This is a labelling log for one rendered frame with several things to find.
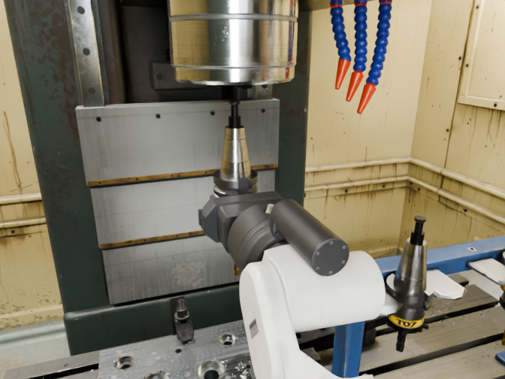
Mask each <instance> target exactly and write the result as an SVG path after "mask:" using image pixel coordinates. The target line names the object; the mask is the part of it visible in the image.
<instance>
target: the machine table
mask: <svg viewBox="0 0 505 379"><path fill-rule="evenodd" d="M448 277H450V278H451V279H453V280H454V281H455V282H456V283H458V284H460V285H461V286H463V288H465V289H466V290H467V292H466V293H465V294H464V296H463V298H462V299H459V300H455V301H454V300H445V299H437V298H435V297H434V296H433V298H432V306H431V307H434V308H430V309H429V310H427V312H426V311H425V317H424V322H423V323H424V324H427V325H428V324H429V326H428V328H425V327H423V330H422V332H417V333H413V334H407V335H406V341H405V343H404V351H403V352H399V351H396V343H397V336H398V331H396V330H395V329H393V328H392V327H388V326H387V325H386V324H385V325H382V326H378V327H376V337H375V343H372V344H369V345H366V346H364V345H362V348H361V360H360V367H359V373H358V376H359V377H360V376H362V375H363V374H372V375H373V378H374V379H505V368H504V366H505V365H504V364H503V363H502V362H500V361H499V360H498V359H496V358H495V354H496V353H500V352H502V351H505V346H503V345H502V344H501V340H502V337H503V331H504V330H505V311H504V309H503V308H502V306H501V305H500V306H497V307H495V305H498V302H499V300H497V299H496V298H495V297H493V296H491V295H490V294H488V293H487V292H486V291H484V290H482V289H481V288H479V287H478V286H477V285H475V284H472V285H469V286H466V285H468V284H469V280H468V279H466V278H465V277H462V276H461V275H460V274H454V275H450V276H448ZM442 300H443V301H442ZM447 303H448V304H447ZM435 305H436V306H435ZM443 306H444V308H442V307H443ZM448 307H449V308H450V309H451V307H452V310H453V311H452V310H450V309H449V308H448ZM440 309H441V310H440ZM446 309H447V311H448V313H447V311H446ZM448 309H449V310H448ZM439 310H440V311H439ZM483 311H484V312H483ZM432 312H433V313H432ZM444 312H445V313H444ZM486 312H488V313H486ZM442 313H443V314H442ZM465 314H466V315H465ZM467 314H469V315H467ZM480 314H482V315H483V316H482V315H480ZM431 315H432V316H431ZM445 316H447V317H448V318H444V317H445ZM463 316H464V317H463ZM493 318H494V319H493ZM442 320H443V321H442ZM432 322H433V323H432ZM452 324H453V325H452ZM434 325H435V326H434ZM442 325H443V326H442ZM450 325H451V326H450ZM441 326H442V327H441ZM390 331H391V332H390ZM384 333H385V334H384ZM469 335H471V337H470V336H469ZM170 336H173V335H167V336H164V337H160V338H166V337H170ZM160 338H154V339H150V340H146V341H152V340H156V339H160ZM490 339H491V340H492V341H490ZM498 340H499V341H498ZM142 342H145V341H139V342H135V343H131V344H125V345H121V346H118V347H124V346H128V345H132V344H138V343H142ZM494 342H495V343H494ZM498 344H499V345H498ZM501 345H502V346H501ZM118 347H111V348H107V349H103V350H110V349H114V348H118ZM379 348H380V349H381V350H380V349H379ZM486 348H488V349H486ZM495 348H496V349H495ZM333 349H334V342H333V341H332V342H330V343H327V344H323V345H321V346H318V347H314V350H315V351H316V353H317V354H318V356H319V358H320V359H321V366H322V367H324V368H325V369H327V370H328V371H329V372H331V367H332V357H333ZM485 349H486V350H485ZM103 350H97V351H93V352H89V353H83V354H79V355H75V356H69V357H65V358H61V359H55V360H50V361H46V362H40V363H36V364H33V365H26V366H23V367H19V368H12V369H8V370H6V371H5V375H4V377H3V379H43V378H44V379H53V378H54V379H98V362H99V352H100V351H103ZM483 351H484V353H483ZM488 355H489V357H488ZM493 355H494V356H493ZM471 357H472V358H471ZM489 360H490V361H491V362H490V361H489ZM465 362H466V363H465ZM66 363H67V364H68V365H66ZM467 363H468V364H467ZM495 363H496V364H495ZM64 365H66V366H65V367H64ZM326 366H327V367H326ZM478 366H479V367H480V368H479V367H478ZM368 368H369V369H368ZM42 372H43V373H42ZM90 373H91V374H90ZM30 376H31V378H30ZM50 377H51V378H50ZM58 377H59V378H58Z"/></svg>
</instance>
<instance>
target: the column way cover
mask: <svg viewBox="0 0 505 379"><path fill-rule="evenodd" d="M230 100H240V104H239V105H238V116H241V125H242V126H244V130H245V135H246V144H247V149H248V155H249V164H250V169H252V170H254V171H256V172H257V173H258V182H257V183H256V185H257V186H258V192H257V193H263V192H270V191H274V190H275V170H276V168H277V167H278V151H279V118H280V100H279V99H275V98H272V99H269V100H255V99H225V100H207V101H188V102H153V103H134V104H115V105H104V107H93V108H84V107H83V105H81V106H77V107H76V109H75V111H76V116H77V125H78V131H79V136H80V146H81V150H82V156H83V165H84V171H85V175H86V185H87V186H90V190H91V196H92V205H93V210H94V216H95V225H96V231H97V236H98V246H99V248H102V253H103V258H104V268H105V273H106V278H107V288H108V294H109V299H110V304H111V305H113V304H118V303H122V302H130V301H134V300H138V299H146V298H151V297H155V296H163V295H167V294H172V293H179V292H184V291H188V290H196V289H200V288H205V287H212V286H216V285H220V284H225V283H233V282H238V281H240V276H241V273H240V271H239V275H238V276H235V275H234V260H233V259H232V258H231V255H230V254H229V253H227V252H226V250H225V248H224V247H223V245H222V243H221V242H220V243H216V242H214V241H212V240H211V239H210V238H208V237H207V236H206V235H205V234H204V232H203V230H202V228H201V226H199V224H198V209H202V208H203V207H204V206H205V204H206V203H207V202H208V201H209V200H210V195H214V194H215V193H214V191H213V187H214V185H215V183H214V182H213V173H214V172H215V171H218V170H220V166H221V160H222V149H223V142H224V136H225V127H226V126H228V117H229V116H231V105H230V104H229V101H230Z"/></svg>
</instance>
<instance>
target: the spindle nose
mask: <svg viewBox="0 0 505 379"><path fill-rule="evenodd" d="M167 9H168V18H169V22H168V31H169V43H170V54H171V65H172V66H173V76H174V79H175V80H176V81H178V82H181V83H193V84H206V85H258V84H272V83H285V82H289V81H291V80H292V79H293V78H294V76H295V65H296V56H297V35H298V23H297V18H298V0H167Z"/></svg>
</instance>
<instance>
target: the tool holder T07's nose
mask: <svg viewBox="0 0 505 379"><path fill-rule="evenodd" d="M386 321H387V323H386V325H387V326H388V327H392V328H393V329H395V330H396V331H399V332H402V333H403V335H407V334H413V333H417V332H422V330H423V326H422V325H421V326H420V327H419V328H417V329H405V328H401V327H399V326H396V325H395V324H394V323H392V322H391V321H390V320H389V319H388V317H386Z"/></svg>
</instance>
